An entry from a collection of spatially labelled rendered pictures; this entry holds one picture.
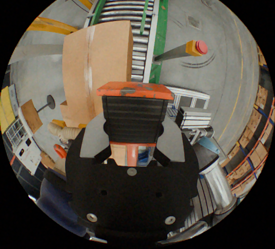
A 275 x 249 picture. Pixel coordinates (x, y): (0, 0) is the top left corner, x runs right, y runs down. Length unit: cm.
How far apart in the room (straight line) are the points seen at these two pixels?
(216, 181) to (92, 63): 74
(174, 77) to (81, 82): 130
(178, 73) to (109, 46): 124
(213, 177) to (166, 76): 136
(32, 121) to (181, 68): 284
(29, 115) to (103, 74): 187
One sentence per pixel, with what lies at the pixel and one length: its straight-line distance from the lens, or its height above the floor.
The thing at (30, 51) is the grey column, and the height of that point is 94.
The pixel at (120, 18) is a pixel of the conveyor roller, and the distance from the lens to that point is 100.
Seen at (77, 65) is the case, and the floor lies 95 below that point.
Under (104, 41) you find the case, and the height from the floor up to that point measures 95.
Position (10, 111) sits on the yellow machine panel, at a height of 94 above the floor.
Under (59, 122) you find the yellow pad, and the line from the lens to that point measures 44.
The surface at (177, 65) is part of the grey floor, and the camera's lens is 150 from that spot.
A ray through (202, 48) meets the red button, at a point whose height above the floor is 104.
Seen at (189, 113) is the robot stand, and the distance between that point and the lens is 58.
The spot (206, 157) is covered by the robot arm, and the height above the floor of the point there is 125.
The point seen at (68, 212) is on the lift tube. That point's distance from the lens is 36.
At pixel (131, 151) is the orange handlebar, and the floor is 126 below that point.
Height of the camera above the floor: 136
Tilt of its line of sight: 62 degrees down
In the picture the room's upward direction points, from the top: 180 degrees clockwise
